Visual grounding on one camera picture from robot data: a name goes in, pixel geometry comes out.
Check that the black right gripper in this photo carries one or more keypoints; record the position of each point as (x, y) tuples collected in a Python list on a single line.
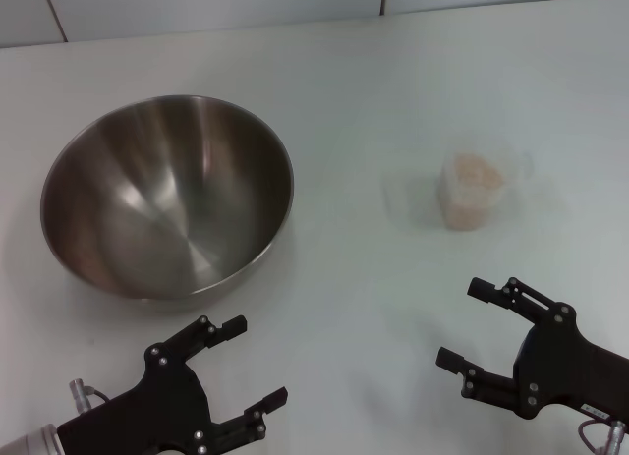
[(570, 371)]

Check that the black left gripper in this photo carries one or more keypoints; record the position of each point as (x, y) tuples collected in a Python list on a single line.
[(162, 406)]

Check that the white rice grains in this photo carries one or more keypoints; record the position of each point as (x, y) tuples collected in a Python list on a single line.
[(472, 189)]

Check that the clear plastic measuring cup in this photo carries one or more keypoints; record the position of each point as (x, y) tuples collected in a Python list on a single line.
[(516, 167)]

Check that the stainless steel mixing bowl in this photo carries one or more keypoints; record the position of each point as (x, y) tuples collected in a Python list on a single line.
[(167, 194)]

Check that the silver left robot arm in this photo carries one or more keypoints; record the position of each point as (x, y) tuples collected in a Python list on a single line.
[(29, 440)]

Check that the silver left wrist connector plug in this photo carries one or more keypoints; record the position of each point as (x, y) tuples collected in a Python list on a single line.
[(79, 393)]

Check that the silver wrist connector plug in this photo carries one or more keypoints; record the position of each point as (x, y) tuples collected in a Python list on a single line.
[(618, 437), (79, 393)]

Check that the silver right wrist connector plug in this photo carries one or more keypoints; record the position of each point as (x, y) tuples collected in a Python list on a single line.
[(618, 437)]

